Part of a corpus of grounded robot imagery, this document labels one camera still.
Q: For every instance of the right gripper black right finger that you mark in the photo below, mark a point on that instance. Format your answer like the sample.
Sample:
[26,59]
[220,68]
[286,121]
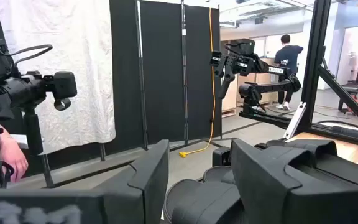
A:
[259,186]

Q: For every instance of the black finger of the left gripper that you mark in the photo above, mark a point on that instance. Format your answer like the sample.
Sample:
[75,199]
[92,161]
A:
[217,62]
[227,85]

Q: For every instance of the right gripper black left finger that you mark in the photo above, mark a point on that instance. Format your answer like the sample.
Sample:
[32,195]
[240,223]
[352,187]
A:
[148,193]

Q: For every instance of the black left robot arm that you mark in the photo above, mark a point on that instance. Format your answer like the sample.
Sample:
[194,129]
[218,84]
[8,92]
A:
[275,88]

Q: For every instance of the black folding room divider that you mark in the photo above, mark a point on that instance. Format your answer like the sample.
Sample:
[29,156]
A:
[163,77]

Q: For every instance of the person's hand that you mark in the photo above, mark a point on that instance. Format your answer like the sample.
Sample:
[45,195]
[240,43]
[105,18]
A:
[14,158]

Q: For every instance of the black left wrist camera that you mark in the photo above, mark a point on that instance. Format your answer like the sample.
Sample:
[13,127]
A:
[242,46]

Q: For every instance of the black aluminium table frame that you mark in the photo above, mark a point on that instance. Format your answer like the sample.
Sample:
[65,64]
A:
[317,62]

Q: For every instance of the black frame bracket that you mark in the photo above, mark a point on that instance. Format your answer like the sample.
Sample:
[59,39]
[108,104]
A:
[222,156]

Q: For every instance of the person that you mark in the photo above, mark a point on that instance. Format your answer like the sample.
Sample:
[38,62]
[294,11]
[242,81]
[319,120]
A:
[289,56]

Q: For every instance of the white fabric sheet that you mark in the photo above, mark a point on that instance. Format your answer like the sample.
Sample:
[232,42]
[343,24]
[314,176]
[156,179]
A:
[73,62]

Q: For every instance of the silver aluminium bracket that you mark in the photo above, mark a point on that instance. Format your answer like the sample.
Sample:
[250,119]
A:
[294,121]

